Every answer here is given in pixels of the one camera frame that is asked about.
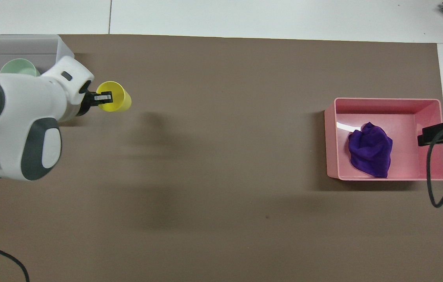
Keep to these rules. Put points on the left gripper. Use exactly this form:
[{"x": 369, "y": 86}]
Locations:
[{"x": 88, "y": 102}]

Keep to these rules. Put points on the yellow plastic cup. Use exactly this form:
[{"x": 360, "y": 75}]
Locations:
[{"x": 121, "y": 100}]

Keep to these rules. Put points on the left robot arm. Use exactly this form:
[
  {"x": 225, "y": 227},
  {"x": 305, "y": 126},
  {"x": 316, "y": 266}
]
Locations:
[{"x": 17, "y": 102}]

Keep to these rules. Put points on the pink plastic box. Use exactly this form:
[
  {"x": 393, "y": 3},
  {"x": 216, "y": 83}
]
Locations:
[{"x": 405, "y": 117}]

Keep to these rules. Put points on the light green plastic cup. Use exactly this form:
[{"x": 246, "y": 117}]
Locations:
[{"x": 19, "y": 65}]

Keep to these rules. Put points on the white plastic bin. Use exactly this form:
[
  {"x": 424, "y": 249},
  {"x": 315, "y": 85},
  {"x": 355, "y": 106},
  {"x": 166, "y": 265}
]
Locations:
[{"x": 17, "y": 45}]

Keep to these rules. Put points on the purple cloth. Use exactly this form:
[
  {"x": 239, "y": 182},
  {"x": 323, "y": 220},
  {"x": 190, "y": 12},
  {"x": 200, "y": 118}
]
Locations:
[{"x": 370, "y": 150}]

